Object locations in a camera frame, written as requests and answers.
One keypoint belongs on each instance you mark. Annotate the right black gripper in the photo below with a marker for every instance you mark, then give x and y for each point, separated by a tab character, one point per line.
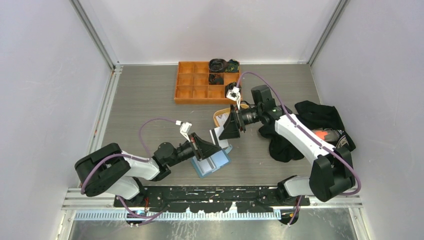
231	127

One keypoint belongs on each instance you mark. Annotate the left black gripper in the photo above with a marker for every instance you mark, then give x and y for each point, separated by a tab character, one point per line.
204	149

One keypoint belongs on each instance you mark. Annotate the white patterned card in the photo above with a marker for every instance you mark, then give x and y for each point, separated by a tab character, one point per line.
222	118

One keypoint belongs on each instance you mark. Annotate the black and white card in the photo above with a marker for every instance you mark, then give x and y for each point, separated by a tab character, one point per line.
215	134

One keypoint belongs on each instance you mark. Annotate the blue leather card holder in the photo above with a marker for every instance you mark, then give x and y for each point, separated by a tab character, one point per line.
210	165

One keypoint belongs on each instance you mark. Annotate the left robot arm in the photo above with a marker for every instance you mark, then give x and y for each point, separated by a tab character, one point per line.
112	170

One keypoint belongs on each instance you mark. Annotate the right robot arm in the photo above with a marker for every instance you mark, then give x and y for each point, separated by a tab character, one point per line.
332	172

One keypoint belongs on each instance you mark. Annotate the oval wooden tray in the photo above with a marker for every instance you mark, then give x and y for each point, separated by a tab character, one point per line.
228	109

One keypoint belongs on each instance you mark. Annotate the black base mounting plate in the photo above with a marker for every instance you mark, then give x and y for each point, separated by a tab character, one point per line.
215	199

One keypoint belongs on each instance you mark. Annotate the dark rolled sock middle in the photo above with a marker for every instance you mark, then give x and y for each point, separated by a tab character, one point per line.
215	79

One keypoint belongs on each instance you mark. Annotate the dark rolled sock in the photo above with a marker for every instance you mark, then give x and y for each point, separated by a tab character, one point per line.
217	65
215	79

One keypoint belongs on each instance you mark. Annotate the orange compartment organizer tray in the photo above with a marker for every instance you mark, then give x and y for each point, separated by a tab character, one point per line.
192	86

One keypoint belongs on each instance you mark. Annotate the green rolled sock top right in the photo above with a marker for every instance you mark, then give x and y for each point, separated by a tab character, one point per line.
233	66

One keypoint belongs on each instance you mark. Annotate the dark rolled sock top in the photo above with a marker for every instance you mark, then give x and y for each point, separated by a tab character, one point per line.
217	65

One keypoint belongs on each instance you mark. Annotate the black garment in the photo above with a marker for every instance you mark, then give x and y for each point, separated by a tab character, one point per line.
313	116

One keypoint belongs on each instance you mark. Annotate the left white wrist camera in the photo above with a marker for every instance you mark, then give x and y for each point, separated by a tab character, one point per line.
184	128

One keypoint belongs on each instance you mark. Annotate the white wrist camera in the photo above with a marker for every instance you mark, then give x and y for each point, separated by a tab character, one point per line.
184	128
234	94

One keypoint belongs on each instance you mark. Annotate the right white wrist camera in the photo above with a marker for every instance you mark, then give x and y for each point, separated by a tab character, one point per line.
234	94

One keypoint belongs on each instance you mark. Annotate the aluminium frame rail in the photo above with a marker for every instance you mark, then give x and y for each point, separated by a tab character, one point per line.
101	209

